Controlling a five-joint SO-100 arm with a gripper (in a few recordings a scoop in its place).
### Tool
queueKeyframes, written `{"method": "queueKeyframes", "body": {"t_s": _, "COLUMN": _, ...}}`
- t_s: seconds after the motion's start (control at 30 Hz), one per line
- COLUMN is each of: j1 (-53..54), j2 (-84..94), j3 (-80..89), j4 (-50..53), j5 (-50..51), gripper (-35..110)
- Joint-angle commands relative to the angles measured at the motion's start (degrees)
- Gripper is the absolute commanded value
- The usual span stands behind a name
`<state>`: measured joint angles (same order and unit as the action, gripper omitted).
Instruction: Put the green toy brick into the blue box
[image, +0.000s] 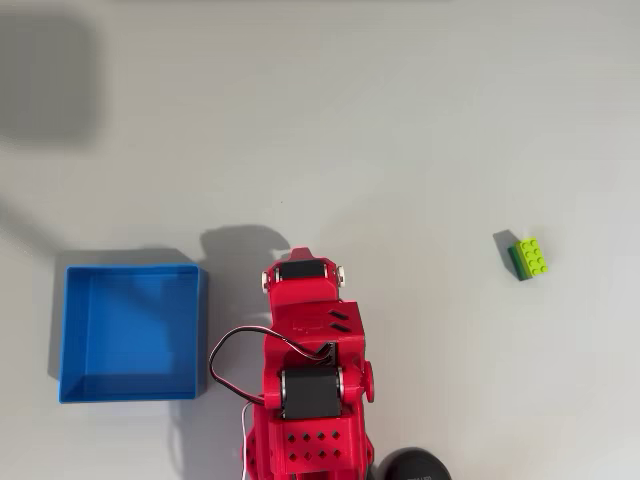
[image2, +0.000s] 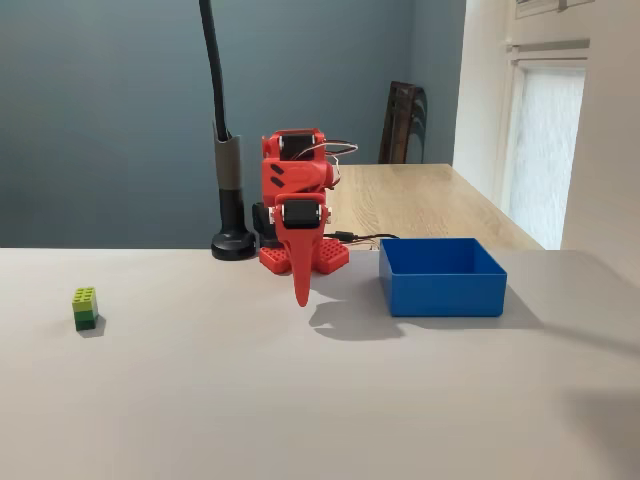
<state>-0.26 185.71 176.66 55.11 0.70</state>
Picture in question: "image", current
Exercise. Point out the green lego brick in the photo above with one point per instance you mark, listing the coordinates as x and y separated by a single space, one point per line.
533 256

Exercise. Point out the red robot arm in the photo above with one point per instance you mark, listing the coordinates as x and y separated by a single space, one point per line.
310 305

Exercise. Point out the blue square tray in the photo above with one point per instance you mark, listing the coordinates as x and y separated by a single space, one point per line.
130 330

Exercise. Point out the black gooseneck stand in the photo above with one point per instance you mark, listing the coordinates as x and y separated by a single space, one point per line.
412 465

